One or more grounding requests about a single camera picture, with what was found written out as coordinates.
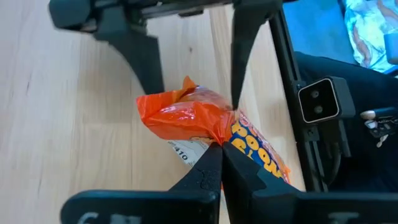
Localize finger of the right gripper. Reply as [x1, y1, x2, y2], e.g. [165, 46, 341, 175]
[231, 6, 276, 110]
[93, 30, 165, 95]

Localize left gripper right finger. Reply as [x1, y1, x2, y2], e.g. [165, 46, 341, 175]
[221, 141, 303, 224]

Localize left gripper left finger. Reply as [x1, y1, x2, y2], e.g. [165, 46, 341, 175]
[169, 142, 224, 200]

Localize orange Saucy Noods pack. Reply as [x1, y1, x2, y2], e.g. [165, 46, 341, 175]
[136, 75, 292, 185]

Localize white printed cardboard box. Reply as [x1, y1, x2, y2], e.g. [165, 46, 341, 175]
[343, 0, 398, 74]

